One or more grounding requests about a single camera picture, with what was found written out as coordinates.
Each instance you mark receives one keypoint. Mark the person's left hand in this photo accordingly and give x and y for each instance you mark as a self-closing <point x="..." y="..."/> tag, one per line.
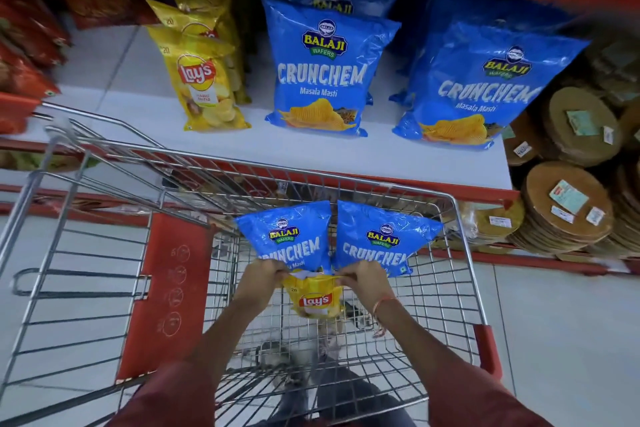
<point x="257" y="286"/>

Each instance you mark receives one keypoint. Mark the person's right hand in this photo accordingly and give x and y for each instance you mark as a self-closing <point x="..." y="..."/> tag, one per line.
<point x="367" y="286"/>

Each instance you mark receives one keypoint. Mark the person's left fingers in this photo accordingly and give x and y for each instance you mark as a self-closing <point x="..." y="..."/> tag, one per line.
<point x="274" y="267"/>

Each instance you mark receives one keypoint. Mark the person's right fingers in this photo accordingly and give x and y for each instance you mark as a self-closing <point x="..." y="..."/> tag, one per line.
<point x="349" y="274"/>

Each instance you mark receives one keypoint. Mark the small yellow chip packet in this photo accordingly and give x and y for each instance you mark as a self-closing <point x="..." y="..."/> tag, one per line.
<point x="315" y="299"/>

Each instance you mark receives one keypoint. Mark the person's right forearm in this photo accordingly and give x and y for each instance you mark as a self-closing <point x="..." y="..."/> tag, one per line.
<point x="407" y="329"/>

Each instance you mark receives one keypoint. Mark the person's left forearm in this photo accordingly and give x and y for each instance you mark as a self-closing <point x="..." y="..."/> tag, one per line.
<point x="225" y="336"/>

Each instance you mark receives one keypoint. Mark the red thread wristband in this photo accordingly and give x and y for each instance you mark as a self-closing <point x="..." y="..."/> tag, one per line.
<point x="385" y="305"/>

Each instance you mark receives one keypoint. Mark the red plastic cart seat flap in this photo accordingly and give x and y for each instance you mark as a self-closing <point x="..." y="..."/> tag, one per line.
<point x="165" y="291"/>

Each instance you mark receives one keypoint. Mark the grey jeans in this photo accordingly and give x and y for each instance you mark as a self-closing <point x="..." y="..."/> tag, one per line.
<point x="345" y="396"/>

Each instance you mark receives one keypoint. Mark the red and white store shelf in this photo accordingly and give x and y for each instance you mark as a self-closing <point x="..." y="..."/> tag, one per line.
<point x="350" y="151"/>

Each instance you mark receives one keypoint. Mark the maroon shirt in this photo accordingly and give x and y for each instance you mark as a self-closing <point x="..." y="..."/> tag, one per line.
<point x="165" y="401"/>

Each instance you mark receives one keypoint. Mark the stacks of round papad packs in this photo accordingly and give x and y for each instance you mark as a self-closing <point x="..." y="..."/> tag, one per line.
<point x="570" y="206"/>

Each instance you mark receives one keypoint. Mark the pile of red snack packets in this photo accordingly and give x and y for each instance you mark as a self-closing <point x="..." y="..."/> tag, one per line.
<point x="30" y="26"/>

